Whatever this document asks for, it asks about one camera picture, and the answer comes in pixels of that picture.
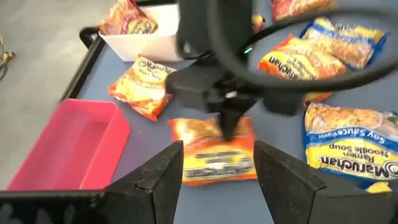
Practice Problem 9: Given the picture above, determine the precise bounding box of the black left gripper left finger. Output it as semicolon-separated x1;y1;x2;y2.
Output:
0;140;184;224

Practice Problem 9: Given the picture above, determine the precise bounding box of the orange chicken ramen pack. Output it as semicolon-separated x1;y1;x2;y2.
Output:
167;116;258;187
108;55;178;122
257;33;348;103

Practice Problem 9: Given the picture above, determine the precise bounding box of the yellow floor cable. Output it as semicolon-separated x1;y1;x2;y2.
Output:
0;34;16;82

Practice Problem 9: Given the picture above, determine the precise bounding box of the pink plastic bin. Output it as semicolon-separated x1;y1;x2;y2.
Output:
5;98;131;191

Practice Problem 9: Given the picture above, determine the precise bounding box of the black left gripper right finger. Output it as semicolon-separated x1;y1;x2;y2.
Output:
253;140;398;224

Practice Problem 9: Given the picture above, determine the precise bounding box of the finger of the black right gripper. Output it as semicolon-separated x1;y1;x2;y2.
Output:
231;108;248;141
217;108;233;141

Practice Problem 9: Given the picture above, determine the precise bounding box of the white plastic bin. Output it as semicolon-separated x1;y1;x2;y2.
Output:
98;2;184;63

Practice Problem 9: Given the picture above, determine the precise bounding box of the blue soy sauce ramen pack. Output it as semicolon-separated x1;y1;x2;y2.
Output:
303;101;398;194
300;16;390;70

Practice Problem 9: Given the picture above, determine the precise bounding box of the black aluminium table frame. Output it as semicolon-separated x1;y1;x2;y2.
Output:
60;26;106;102

